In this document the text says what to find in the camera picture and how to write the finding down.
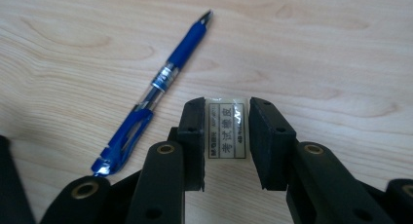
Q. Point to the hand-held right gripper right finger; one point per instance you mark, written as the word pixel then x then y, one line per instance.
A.
pixel 285 159

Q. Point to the small eraser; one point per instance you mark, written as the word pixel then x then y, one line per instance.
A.
pixel 227 133

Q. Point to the blue pen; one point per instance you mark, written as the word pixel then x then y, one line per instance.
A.
pixel 186 47

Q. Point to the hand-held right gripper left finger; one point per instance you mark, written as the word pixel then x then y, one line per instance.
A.
pixel 181 152

